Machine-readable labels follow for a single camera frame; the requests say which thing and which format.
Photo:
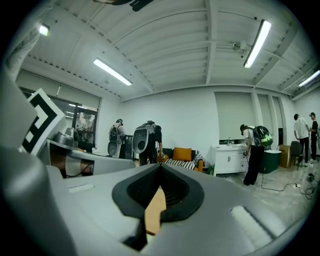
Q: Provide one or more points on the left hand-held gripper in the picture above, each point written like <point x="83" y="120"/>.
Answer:
<point x="42" y="120"/>

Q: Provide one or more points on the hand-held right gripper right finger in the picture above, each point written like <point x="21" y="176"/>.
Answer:
<point x="225" y="200"/>

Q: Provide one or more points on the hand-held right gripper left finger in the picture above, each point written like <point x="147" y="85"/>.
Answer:
<point x="95" y="207"/>

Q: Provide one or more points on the wooden table top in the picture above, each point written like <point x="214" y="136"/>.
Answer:
<point x="155" y="212"/>

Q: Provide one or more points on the black low cabinet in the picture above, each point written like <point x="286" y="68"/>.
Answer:
<point x="127" y="147"/>

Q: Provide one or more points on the green potted plant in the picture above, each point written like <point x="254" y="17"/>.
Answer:
<point x="211" y="170"/>

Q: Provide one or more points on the white sink cabinet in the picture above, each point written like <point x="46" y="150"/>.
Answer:
<point x="226" y="160"/>

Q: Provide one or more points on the dark framed window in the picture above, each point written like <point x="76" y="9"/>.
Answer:
<point x="85" y="125"/>

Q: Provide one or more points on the striped black white blanket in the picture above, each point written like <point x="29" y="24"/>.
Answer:
<point x="185" y="163"/>

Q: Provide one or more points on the chrome faucet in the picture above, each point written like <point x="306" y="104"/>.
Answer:
<point x="229" y="141"/>

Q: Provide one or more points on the dark green round tub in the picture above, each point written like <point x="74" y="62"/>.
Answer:
<point x="272" y="161"/>

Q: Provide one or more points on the orange cushion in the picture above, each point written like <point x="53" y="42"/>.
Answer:
<point x="182" y="154"/>

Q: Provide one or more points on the cardboard box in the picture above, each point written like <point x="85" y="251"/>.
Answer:
<point x="285" y="156"/>

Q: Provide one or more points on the white roller blind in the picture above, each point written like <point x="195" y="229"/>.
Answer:
<point x="233" y="116"/>

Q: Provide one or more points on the dark office chair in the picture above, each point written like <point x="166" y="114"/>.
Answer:
<point x="296" y="148"/>

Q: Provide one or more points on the long ceiling light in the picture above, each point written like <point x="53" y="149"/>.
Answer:
<point x="112" y="72"/>
<point x="258" y="43"/>
<point x="310" y="78"/>

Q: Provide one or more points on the small square ceiling light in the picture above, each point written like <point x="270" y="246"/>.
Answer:
<point x="44" y="30"/>

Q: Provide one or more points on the ceiling sensor fixture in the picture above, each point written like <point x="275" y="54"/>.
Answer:
<point x="237" y="46"/>

